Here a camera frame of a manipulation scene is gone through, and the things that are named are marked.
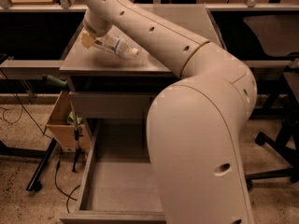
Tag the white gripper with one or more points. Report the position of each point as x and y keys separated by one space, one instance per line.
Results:
x=93 y=30

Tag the blue label plastic bottle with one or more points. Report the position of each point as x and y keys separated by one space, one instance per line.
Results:
x=117 y=46

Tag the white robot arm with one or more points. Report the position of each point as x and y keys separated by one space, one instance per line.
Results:
x=193 y=125

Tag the grey drawer cabinet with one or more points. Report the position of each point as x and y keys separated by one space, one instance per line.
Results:
x=92 y=71

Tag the grey top drawer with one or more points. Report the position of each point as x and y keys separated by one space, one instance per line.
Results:
x=111 y=105

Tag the open grey middle drawer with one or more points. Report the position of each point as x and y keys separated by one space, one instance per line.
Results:
x=117 y=184

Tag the green cloth in box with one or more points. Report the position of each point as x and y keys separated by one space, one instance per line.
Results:
x=70 y=119

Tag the cardboard box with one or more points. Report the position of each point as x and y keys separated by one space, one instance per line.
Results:
x=62 y=130

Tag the black table leg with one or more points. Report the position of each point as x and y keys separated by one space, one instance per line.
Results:
x=34 y=184

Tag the green handled reacher tool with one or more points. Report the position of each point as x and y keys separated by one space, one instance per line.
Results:
x=54 y=81

